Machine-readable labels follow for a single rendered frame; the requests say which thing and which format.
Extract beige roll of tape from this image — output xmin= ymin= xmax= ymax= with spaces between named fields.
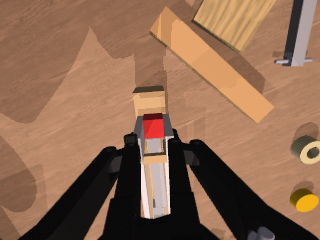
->
xmin=290 ymin=135 xmax=320 ymax=164

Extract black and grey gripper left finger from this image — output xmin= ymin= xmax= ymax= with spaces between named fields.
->
xmin=17 ymin=116 xmax=145 ymax=240

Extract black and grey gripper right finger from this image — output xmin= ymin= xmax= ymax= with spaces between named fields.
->
xmin=162 ymin=114 xmax=319 ymax=240

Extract yellow short cylinder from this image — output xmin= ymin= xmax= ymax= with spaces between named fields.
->
xmin=290 ymin=188 xmax=319 ymax=212

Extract red cube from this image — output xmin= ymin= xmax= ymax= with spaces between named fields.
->
xmin=143 ymin=113 xmax=164 ymax=139

